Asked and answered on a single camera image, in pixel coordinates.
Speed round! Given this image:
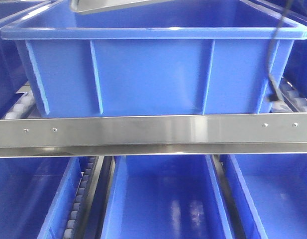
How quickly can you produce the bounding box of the silver metal tray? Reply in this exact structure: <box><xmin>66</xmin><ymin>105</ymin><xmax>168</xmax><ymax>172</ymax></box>
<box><xmin>70</xmin><ymin>0</ymin><xmax>156</xmax><ymax>14</ymax></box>

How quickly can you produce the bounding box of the blue target box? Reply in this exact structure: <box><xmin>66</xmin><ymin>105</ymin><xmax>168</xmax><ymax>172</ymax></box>
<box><xmin>1</xmin><ymin>0</ymin><xmax>307</xmax><ymax>118</ymax></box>

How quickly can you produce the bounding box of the blue bin left of box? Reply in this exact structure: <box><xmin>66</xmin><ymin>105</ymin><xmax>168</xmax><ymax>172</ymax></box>
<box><xmin>0</xmin><ymin>0</ymin><xmax>47</xmax><ymax>117</ymax></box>

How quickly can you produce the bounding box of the blue bin of box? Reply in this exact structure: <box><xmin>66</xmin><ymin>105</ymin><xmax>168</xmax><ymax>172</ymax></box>
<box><xmin>257</xmin><ymin>0</ymin><xmax>307</xmax><ymax>100</ymax></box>
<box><xmin>0</xmin><ymin>0</ymin><xmax>47</xmax><ymax>117</ymax></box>

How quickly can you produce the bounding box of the blue bin right of box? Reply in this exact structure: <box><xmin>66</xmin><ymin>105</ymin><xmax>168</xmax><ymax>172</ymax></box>
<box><xmin>257</xmin><ymin>0</ymin><xmax>307</xmax><ymax>100</ymax></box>

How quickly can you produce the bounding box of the lower centre blue bin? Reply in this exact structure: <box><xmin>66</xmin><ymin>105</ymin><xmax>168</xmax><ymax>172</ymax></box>
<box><xmin>101</xmin><ymin>155</ymin><xmax>233</xmax><ymax>239</ymax></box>

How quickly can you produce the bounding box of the lower roller track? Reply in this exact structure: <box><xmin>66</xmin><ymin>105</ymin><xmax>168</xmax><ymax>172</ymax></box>
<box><xmin>62</xmin><ymin>157</ymin><xmax>100</xmax><ymax>239</ymax></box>

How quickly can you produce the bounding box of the lower right blue bin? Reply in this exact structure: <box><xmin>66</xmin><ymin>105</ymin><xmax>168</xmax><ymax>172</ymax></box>
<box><xmin>220</xmin><ymin>154</ymin><xmax>307</xmax><ymax>239</ymax></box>

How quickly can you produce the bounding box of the lower left blue bin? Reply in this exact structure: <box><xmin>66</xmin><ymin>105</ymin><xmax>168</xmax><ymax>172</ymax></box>
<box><xmin>0</xmin><ymin>157</ymin><xmax>88</xmax><ymax>239</ymax></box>

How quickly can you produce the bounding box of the black cable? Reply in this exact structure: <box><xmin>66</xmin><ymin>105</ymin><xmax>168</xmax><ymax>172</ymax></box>
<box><xmin>266</xmin><ymin>0</ymin><xmax>294</xmax><ymax>103</ymax></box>

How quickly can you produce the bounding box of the steel rack front rail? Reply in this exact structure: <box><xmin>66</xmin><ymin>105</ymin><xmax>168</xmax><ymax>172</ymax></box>
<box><xmin>0</xmin><ymin>113</ymin><xmax>307</xmax><ymax>157</ymax></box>

